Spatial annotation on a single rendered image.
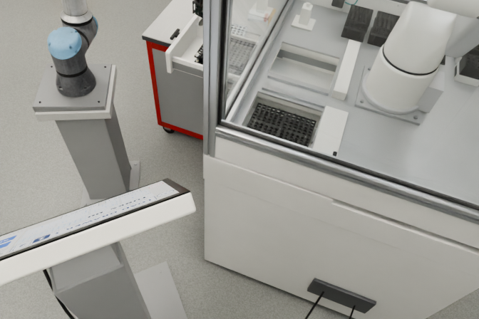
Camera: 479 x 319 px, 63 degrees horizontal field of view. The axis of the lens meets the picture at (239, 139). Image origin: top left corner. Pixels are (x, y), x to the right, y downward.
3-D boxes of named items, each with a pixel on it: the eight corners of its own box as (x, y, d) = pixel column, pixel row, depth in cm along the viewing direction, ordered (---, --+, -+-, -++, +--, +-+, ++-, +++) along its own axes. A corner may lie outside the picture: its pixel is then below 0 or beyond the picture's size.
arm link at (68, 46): (49, 72, 147) (38, 43, 137) (62, 52, 156) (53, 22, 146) (81, 76, 148) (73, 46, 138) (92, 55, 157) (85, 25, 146)
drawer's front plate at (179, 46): (167, 72, 161) (165, 52, 153) (196, 33, 179) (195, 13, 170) (170, 74, 161) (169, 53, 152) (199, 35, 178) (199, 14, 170)
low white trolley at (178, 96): (156, 134, 244) (141, 34, 185) (197, 73, 282) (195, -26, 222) (243, 164, 235) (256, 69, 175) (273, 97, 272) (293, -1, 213)
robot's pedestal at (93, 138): (80, 210, 209) (31, 116, 149) (88, 164, 227) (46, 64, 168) (137, 206, 213) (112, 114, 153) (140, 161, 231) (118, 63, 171)
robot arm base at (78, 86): (53, 96, 153) (45, 77, 146) (61, 72, 163) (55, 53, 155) (93, 97, 155) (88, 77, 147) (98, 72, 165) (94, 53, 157)
